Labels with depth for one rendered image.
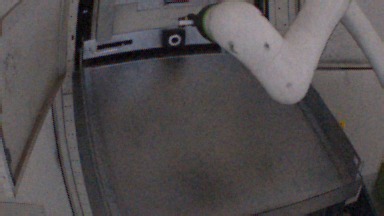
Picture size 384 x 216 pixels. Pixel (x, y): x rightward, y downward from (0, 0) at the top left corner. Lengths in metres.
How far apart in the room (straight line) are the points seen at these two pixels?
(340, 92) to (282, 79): 0.86
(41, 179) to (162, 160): 0.69
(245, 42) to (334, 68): 0.86
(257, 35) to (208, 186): 0.31
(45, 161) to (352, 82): 1.14
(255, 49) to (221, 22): 0.07
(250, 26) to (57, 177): 0.97
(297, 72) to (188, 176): 0.31
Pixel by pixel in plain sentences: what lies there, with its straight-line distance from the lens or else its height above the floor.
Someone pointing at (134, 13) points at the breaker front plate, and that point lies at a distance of 1.52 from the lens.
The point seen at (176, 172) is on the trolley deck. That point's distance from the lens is 1.11.
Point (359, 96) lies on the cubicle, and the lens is 1.89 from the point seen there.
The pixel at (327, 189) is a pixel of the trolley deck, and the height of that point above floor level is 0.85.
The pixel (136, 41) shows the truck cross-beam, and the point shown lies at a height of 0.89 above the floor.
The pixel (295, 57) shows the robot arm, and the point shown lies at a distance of 0.99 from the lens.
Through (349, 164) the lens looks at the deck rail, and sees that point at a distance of 1.14.
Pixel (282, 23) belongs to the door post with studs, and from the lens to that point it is 1.61.
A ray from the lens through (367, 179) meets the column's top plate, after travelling 1.31.
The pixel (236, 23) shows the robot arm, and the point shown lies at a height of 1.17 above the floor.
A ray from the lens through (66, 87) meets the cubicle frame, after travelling 1.54.
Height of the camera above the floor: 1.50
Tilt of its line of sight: 30 degrees down
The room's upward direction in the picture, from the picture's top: 2 degrees clockwise
